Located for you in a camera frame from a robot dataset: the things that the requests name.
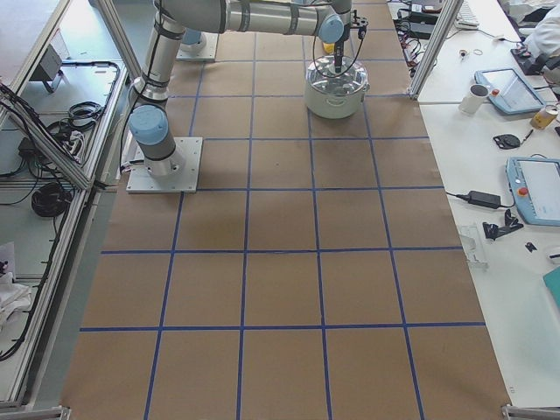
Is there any black power brick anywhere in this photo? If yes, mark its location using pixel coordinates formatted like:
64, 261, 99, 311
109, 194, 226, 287
467, 191, 501, 209

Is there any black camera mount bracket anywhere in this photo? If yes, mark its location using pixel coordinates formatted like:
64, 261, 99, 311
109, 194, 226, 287
350, 10, 368, 40

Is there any white mug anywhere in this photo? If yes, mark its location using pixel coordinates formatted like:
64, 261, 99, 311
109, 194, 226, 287
458, 83, 490, 115

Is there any brown paper table cover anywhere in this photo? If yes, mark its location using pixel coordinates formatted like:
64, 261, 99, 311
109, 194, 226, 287
61, 1, 508, 419

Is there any far blue teach pendant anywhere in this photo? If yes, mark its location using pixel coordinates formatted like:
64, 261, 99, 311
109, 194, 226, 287
474, 68, 546, 115

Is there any near blue teach pendant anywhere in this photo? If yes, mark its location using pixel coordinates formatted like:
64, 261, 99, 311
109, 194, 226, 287
506, 157, 559, 227

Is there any yellow drink can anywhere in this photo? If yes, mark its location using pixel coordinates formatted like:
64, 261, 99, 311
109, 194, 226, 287
529, 105, 559, 130

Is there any white cooking pot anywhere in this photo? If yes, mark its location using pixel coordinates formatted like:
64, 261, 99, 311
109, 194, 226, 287
304, 55, 369, 119

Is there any blue teach pendant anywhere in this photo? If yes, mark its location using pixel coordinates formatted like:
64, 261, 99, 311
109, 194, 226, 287
506, 157, 559, 227
474, 68, 546, 115

